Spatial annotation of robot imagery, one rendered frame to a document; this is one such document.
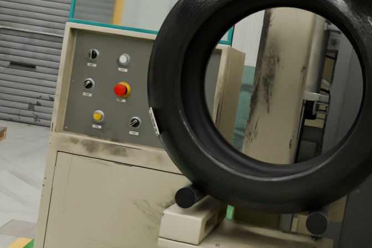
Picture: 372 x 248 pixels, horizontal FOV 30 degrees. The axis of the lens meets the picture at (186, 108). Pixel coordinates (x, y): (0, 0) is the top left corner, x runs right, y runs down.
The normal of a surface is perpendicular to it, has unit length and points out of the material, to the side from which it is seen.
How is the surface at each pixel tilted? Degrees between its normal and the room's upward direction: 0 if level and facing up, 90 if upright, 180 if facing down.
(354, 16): 82
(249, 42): 90
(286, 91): 90
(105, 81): 90
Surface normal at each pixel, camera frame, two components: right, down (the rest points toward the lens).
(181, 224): -0.22, 0.02
